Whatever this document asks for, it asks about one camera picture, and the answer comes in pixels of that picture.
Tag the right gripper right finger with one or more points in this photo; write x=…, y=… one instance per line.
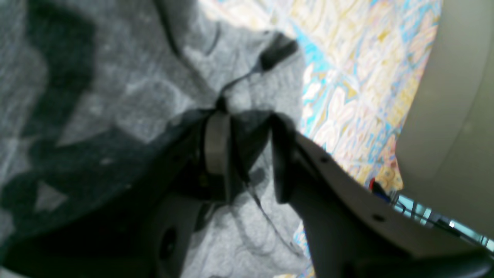
x=352, y=233

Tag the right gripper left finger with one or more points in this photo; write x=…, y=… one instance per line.
x=146, y=232

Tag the patterned tablecloth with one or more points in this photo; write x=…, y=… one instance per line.
x=364, y=62

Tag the grey T-shirt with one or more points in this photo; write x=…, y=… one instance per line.
x=94, y=91

